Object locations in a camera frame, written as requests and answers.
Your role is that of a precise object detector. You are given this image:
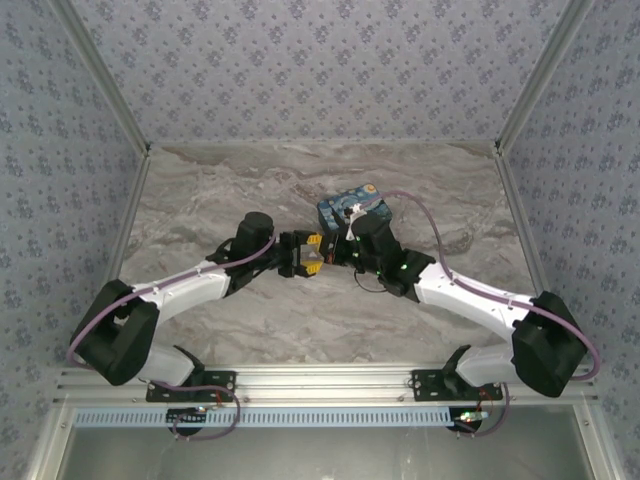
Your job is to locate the small circuit board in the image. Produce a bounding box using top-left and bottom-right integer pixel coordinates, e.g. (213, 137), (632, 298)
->
(446, 406), (490, 432)

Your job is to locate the aluminium mounting rail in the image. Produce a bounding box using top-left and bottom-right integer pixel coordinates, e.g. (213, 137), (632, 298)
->
(53, 363), (599, 407)

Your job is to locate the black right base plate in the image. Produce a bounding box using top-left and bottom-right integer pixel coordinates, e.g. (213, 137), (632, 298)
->
(410, 368), (504, 404)

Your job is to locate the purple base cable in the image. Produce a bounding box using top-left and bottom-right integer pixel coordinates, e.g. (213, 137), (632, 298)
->
(453, 382), (511, 439)
(148, 379), (242, 443)

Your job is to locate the aluminium side rail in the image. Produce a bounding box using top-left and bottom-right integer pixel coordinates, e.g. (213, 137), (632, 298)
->
(102, 147), (154, 301)
(491, 147), (551, 301)

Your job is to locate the grey metal sheet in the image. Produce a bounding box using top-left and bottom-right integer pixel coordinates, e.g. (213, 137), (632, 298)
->
(59, 427), (599, 480)

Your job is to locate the short aluminium frame bar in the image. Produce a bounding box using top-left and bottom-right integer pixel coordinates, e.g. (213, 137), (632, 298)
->
(25, 403), (77, 480)
(571, 399), (629, 480)

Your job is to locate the aluminium frame post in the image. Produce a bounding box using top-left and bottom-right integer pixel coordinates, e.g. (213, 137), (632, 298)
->
(492, 0), (597, 157)
(48, 0), (153, 157)

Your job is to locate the white slotted cable duct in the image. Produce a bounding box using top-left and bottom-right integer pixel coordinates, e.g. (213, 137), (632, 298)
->
(72, 405), (577, 430)

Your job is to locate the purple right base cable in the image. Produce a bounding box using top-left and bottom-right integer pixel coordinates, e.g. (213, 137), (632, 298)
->
(453, 382), (511, 439)

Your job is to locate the starry night painted box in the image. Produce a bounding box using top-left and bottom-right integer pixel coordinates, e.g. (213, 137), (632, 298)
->
(316, 181), (394, 232)

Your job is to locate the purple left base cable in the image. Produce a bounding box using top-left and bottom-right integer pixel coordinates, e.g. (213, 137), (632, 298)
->
(148, 379), (242, 443)

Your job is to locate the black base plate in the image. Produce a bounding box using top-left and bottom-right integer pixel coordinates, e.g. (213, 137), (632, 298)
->
(410, 368), (504, 404)
(145, 368), (238, 404)

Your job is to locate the thin black cable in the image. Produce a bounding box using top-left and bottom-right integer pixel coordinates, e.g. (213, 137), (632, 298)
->
(352, 268), (389, 294)

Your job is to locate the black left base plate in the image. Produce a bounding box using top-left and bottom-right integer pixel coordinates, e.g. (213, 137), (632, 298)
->
(145, 368), (238, 404)

